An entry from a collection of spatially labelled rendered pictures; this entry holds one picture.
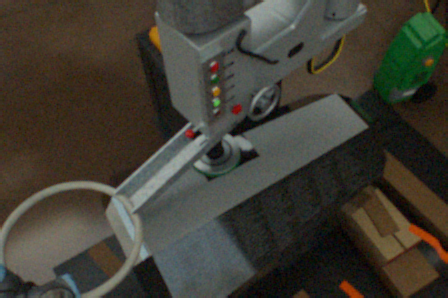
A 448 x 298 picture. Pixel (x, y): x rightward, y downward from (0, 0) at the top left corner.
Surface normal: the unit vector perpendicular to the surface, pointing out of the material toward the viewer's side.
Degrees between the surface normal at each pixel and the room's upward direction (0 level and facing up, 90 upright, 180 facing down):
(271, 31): 4
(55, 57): 0
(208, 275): 45
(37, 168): 0
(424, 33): 34
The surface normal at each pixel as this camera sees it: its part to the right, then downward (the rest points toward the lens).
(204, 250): 0.40, 0.11
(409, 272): 0.00, -0.55
